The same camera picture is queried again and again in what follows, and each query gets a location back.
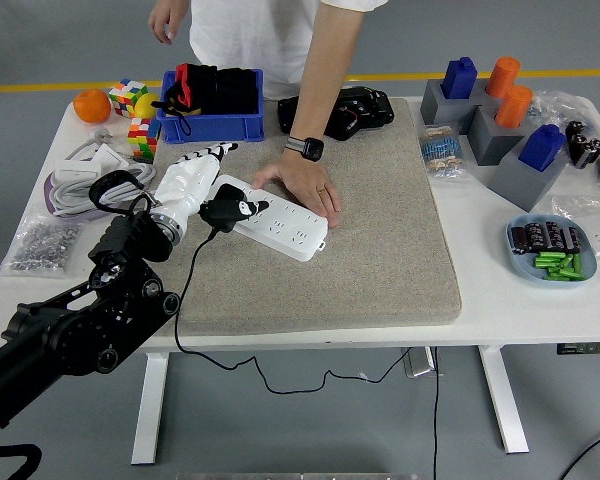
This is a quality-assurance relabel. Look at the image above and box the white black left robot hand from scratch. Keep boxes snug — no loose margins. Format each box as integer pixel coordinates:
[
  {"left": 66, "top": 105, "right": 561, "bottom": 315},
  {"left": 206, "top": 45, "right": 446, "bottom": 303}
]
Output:
[{"left": 153, "top": 142, "right": 271, "bottom": 228}]

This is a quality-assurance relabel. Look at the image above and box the person's right hand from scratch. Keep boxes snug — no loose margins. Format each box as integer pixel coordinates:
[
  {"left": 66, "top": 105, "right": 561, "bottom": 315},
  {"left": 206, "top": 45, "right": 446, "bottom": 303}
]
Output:
[{"left": 148, "top": 0, "right": 189, "bottom": 45}]

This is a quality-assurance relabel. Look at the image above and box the person's left hand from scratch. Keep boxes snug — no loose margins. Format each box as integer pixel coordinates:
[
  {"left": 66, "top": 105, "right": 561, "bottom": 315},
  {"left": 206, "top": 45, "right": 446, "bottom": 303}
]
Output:
[{"left": 252, "top": 149, "right": 343, "bottom": 230}]

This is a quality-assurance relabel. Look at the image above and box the black plug adapter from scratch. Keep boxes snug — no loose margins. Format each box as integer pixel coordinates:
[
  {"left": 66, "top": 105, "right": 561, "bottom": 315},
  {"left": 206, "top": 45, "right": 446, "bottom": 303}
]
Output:
[{"left": 199, "top": 183, "right": 254, "bottom": 234}]

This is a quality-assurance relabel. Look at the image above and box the thin black plug cord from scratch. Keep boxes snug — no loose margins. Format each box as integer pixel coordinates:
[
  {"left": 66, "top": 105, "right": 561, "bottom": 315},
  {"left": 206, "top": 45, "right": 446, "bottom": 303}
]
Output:
[{"left": 173, "top": 229, "right": 416, "bottom": 399}]

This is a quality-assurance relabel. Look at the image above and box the black wrist watch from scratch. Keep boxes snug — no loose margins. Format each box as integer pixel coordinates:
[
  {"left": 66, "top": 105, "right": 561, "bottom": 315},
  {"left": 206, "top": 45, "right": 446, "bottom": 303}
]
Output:
[{"left": 285, "top": 135, "right": 326, "bottom": 162}]

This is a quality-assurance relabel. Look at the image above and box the stickerless puzzle cube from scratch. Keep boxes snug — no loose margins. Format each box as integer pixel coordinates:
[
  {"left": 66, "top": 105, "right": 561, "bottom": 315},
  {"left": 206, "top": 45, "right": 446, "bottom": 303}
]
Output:
[{"left": 127, "top": 117, "right": 161, "bottom": 164}]

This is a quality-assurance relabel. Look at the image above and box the blue plastic bin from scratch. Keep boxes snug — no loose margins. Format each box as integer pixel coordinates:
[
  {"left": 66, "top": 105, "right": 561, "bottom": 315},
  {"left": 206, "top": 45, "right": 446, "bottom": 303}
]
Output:
[{"left": 155, "top": 68, "right": 266, "bottom": 143}]

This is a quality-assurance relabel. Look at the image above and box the white square box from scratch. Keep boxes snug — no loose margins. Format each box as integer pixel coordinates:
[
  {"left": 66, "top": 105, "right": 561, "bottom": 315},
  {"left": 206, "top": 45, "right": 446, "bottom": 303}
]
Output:
[{"left": 90, "top": 143, "right": 130, "bottom": 174}]

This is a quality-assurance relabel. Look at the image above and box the person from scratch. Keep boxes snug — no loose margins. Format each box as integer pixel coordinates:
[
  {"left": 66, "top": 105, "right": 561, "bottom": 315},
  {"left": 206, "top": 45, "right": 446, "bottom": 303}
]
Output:
[{"left": 188, "top": 0, "right": 391, "bottom": 100}]

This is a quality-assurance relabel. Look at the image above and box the yellow lemon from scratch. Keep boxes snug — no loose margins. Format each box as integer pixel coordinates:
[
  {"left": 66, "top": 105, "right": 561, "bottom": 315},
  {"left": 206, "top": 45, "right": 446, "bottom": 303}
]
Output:
[{"left": 133, "top": 92, "right": 161, "bottom": 120}]

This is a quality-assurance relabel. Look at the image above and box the white-edged puzzle cube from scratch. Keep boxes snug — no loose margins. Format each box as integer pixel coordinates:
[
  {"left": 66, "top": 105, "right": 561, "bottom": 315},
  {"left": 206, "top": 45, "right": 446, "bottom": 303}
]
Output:
[{"left": 108, "top": 78, "right": 149, "bottom": 120}]

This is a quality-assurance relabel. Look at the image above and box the black electronic housing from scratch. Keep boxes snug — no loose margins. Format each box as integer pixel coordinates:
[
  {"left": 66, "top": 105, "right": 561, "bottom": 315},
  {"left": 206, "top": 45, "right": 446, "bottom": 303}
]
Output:
[{"left": 276, "top": 85, "right": 395, "bottom": 142}]

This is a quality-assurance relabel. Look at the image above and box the black foam stack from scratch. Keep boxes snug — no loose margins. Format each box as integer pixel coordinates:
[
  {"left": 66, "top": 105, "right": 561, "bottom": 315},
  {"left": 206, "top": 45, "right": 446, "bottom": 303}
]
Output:
[{"left": 213, "top": 67, "right": 260, "bottom": 115}]

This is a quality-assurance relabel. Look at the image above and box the grey-brown mat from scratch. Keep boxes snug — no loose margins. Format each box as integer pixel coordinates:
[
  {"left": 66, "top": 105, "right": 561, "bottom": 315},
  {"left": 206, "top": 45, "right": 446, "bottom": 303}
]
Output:
[{"left": 125, "top": 97, "right": 464, "bottom": 337}]

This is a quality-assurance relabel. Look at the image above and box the white flat box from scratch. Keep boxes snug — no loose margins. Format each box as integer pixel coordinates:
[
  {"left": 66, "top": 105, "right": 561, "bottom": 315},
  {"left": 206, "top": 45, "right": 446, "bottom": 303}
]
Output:
[{"left": 54, "top": 158, "right": 102, "bottom": 184}]

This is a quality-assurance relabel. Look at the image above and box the orange fruit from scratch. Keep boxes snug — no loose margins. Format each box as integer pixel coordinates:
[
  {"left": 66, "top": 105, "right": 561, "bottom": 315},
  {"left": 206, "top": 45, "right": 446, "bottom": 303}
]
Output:
[{"left": 72, "top": 88, "right": 112, "bottom": 124}]

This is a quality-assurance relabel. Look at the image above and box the clear bag of resistors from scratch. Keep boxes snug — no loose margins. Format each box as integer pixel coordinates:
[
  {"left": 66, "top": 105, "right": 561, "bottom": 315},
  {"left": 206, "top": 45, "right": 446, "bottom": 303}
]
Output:
[{"left": 418, "top": 123, "right": 474, "bottom": 186}]

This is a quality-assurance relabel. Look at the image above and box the grey block holder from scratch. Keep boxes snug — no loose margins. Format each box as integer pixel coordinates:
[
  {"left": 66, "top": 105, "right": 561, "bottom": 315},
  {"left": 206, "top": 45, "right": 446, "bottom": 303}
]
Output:
[
  {"left": 467, "top": 102, "right": 531, "bottom": 166},
  {"left": 419, "top": 78, "right": 496, "bottom": 135},
  {"left": 487, "top": 144, "right": 571, "bottom": 212}
]

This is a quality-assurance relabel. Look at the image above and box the clear bag of screws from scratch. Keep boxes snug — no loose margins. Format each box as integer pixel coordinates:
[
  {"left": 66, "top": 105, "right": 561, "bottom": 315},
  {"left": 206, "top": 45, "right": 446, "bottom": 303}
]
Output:
[{"left": 0, "top": 214, "right": 84, "bottom": 277}]

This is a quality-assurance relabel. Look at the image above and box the blue square block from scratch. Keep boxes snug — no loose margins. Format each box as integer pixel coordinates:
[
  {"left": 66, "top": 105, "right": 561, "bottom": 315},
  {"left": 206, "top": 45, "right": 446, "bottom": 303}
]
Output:
[
  {"left": 440, "top": 56, "right": 479, "bottom": 100},
  {"left": 518, "top": 123, "right": 566, "bottom": 174}
]

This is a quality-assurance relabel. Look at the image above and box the silver box under table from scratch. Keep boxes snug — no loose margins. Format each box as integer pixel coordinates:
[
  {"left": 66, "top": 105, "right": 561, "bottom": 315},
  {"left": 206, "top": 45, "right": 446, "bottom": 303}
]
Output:
[{"left": 402, "top": 347, "right": 439, "bottom": 379}]

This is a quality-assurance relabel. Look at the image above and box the orange cylinder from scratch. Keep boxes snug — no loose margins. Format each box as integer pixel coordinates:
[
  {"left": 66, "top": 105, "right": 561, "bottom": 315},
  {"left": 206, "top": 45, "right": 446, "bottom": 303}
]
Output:
[
  {"left": 485, "top": 56, "right": 522, "bottom": 99},
  {"left": 494, "top": 84, "right": 534, "bottom": 129}
]

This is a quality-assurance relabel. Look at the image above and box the white table leg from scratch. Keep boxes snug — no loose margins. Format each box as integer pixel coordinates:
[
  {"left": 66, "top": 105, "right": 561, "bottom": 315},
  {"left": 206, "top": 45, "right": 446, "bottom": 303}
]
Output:
[
  {"left": 477, "top": 344, "right": 531, "bottom": 455},
  {"left": 131, "top": 352, "right": 170, "bottom": 466}
]

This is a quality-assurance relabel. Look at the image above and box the light blue plate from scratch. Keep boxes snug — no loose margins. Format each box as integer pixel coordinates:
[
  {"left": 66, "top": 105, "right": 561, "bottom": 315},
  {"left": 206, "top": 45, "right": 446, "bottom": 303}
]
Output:
[{"left": 505, "top": 213, "right": 599, "bottom": 289}]

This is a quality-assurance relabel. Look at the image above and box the crumpled clear plastic bag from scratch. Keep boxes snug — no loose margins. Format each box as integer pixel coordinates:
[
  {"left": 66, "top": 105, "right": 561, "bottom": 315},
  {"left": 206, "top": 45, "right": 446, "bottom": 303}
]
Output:
[{"left": 527, "top": 88, "right": 600, "bottom": 132}]

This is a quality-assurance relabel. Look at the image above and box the flat clear plastic bag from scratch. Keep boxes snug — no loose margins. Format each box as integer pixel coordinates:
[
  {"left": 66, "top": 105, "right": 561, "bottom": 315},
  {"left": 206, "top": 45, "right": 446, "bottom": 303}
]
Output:
[{"left": 551, "top": 192, "right": 600, "bottom": 259}]

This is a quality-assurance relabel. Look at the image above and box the table height control panel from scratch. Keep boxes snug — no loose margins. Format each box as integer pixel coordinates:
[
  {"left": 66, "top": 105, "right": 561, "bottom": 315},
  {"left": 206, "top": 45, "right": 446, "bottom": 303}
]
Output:
[{"left": 556, "top": 342, "right": 600, "bottom": 356}]

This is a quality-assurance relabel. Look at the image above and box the black red strap bundle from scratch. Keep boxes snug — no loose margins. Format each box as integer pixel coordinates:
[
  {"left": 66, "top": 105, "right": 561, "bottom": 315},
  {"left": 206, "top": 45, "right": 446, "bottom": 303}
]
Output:
[{"left": 151, "top": 62, "right": 219, "bottom": 139}]

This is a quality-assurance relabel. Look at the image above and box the white power strip cord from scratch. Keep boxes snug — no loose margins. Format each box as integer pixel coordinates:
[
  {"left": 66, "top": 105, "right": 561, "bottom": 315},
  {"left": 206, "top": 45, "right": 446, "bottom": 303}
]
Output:
[{"left": 48, "top": 127, "right": 157, "bottom": 217}]

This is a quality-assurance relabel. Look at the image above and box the black hanging cable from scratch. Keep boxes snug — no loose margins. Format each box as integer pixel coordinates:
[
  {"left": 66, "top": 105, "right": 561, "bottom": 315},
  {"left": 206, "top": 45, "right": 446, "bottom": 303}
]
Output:
[{"left": 431, "top": 347, "right": 441, "bottom": 480}]

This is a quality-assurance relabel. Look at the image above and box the black floor cable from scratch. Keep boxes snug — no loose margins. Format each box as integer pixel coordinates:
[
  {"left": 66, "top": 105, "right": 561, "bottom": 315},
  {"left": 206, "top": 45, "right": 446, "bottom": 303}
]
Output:
[{"left": 562, "top": 427, "right": 600, "bottom": 480}]

